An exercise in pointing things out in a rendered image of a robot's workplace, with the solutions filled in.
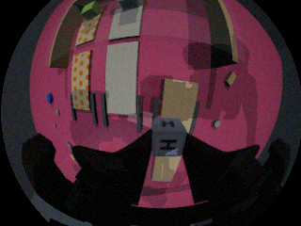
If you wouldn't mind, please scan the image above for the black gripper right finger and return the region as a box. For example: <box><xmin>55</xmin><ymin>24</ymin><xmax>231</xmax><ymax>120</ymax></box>
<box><xmin>182</xmin><ymin>133</ymin><xmax>260</xmax><ymax>204</ymax></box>

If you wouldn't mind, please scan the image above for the blue disc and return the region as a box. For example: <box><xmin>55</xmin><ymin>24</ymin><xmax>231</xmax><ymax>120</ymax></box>
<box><xmin>46</xmin><ymin>93</ymin><xmax>54</xmax><ymax>105</ymax></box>

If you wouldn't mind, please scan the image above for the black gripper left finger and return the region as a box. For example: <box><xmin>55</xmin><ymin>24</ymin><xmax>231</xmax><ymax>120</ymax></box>
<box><xmin>71</xmin><ymin>129</ymin><xmax>151</xmax><ymax>206</ymax></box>

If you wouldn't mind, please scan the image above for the small tan block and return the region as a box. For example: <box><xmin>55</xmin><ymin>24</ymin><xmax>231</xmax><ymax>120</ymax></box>
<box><xmin>226</xmin><ymin>71</ymin><xmax>236</xmax><ymax>87</ymax></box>

